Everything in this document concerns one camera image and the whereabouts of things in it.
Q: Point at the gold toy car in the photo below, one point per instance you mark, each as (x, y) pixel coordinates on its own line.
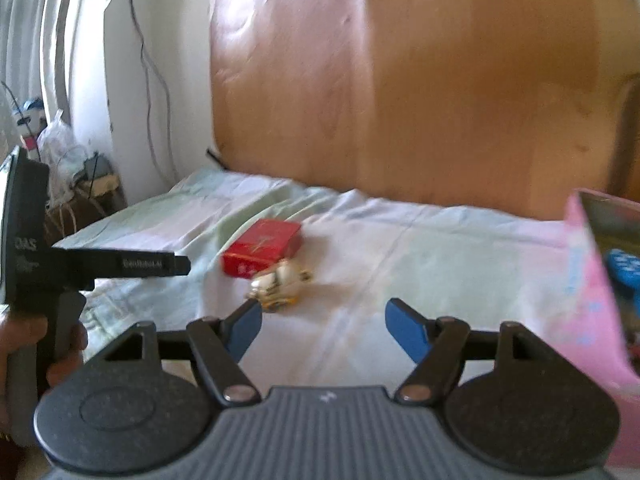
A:
(280, 282)

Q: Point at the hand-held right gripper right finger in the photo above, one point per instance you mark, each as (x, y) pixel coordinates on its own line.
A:
(406, 332)

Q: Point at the pale checked bed sheet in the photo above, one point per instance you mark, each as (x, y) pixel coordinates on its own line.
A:
(375, 260)

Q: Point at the white curtain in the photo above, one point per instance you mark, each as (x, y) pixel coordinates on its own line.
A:
(30, 35)

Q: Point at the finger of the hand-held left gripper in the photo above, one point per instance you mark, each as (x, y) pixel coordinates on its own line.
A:
(135, 263)

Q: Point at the pink tin box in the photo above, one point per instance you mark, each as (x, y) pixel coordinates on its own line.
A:
(585, 310)

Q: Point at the red cardboard box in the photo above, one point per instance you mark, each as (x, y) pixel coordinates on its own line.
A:
(262, 247)

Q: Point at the wooden nightstand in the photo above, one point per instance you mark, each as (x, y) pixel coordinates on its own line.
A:
(629, 135)

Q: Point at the clear plastic bag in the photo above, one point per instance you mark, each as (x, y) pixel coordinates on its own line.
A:
(62, 150)

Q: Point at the wooden headboard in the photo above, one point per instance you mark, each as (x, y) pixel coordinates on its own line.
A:
(425, 85)

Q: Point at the blue polka dot bow headband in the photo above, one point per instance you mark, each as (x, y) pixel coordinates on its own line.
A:
(624, 266)

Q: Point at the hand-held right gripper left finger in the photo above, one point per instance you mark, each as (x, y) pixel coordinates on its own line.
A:
(244, 332)

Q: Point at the person's left hand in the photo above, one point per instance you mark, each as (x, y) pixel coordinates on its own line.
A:
(67, 367)

